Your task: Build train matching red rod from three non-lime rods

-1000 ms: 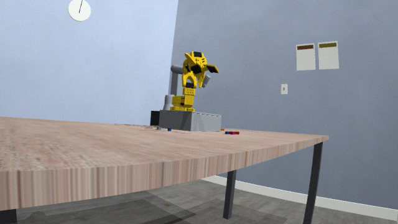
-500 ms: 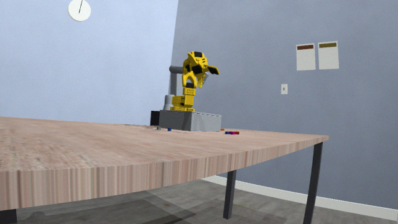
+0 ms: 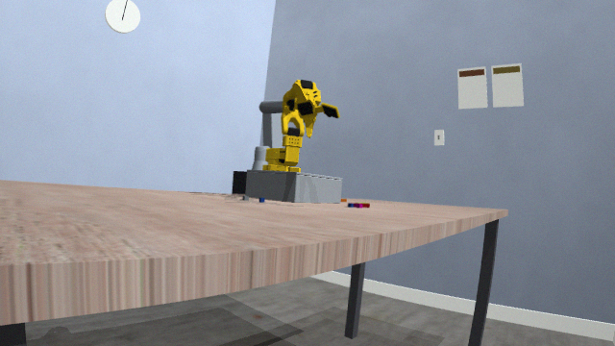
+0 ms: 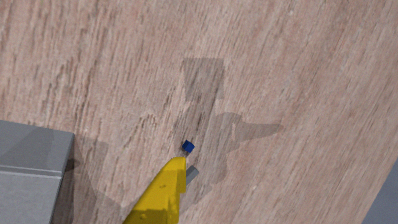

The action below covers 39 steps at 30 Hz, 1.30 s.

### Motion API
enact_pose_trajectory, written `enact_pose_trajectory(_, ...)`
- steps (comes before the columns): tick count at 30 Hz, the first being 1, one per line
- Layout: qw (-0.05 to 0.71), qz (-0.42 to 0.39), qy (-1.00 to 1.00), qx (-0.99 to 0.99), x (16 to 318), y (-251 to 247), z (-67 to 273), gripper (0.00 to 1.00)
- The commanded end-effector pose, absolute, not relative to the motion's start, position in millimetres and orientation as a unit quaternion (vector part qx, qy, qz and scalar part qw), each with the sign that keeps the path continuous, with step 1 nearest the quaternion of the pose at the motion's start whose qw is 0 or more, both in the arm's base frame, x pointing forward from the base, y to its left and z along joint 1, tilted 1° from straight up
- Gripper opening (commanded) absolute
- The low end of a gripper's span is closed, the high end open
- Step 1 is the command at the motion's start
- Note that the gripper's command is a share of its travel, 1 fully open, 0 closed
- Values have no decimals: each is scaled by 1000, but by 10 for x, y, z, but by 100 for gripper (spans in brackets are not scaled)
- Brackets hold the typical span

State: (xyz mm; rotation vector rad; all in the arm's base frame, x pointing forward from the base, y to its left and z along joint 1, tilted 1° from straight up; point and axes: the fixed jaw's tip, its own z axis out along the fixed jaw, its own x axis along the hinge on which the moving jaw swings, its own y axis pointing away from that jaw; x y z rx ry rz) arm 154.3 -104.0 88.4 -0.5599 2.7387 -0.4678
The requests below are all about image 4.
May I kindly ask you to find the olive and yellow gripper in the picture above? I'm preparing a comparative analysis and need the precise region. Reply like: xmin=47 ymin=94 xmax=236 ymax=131
xmin=122 ymin=157 xmax=186 ymax=224

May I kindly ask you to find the blue cube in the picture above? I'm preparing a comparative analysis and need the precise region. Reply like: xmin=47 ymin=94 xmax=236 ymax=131
xmin=182 ymin=140 xmax=195 ymax=153

